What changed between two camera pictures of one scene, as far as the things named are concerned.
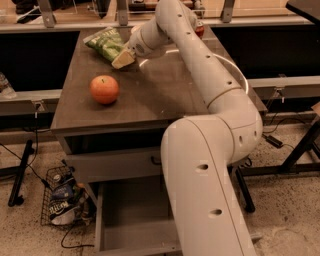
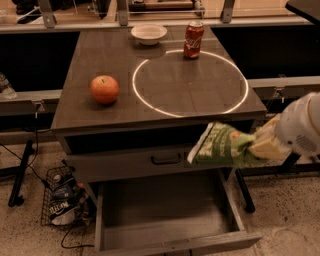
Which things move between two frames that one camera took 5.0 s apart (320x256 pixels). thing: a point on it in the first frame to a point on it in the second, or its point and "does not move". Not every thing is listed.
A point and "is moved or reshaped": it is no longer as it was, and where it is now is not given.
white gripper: (137, 45) to (294, 126)
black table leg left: (15, 197) does not move
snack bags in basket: (69, 202) does not move
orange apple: (104, 89) does not move
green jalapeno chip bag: (108, 42) is moved or reshaped
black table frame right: (287, 166) does not move
